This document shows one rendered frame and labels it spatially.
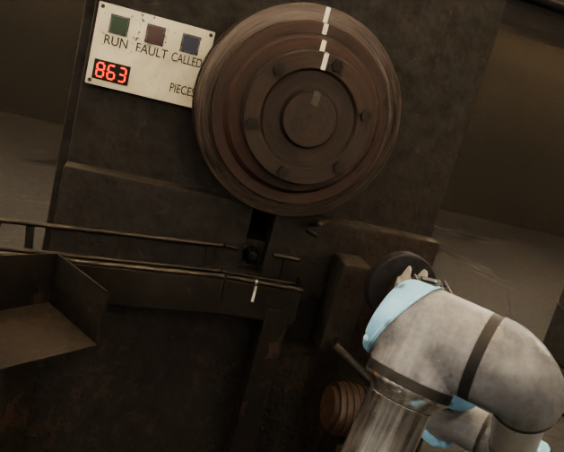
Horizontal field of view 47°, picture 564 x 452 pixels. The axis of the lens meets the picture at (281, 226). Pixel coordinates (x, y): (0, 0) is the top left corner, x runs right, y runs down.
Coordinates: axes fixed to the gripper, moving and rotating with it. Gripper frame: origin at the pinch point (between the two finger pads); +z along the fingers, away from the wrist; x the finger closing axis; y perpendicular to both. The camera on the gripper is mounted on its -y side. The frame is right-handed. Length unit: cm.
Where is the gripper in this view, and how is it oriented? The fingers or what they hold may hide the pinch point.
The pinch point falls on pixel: (403, 279)
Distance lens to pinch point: 140.0
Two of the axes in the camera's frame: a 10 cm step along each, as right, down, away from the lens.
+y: 3.2, -8.2, -4.8
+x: -9.4, -2.2, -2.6
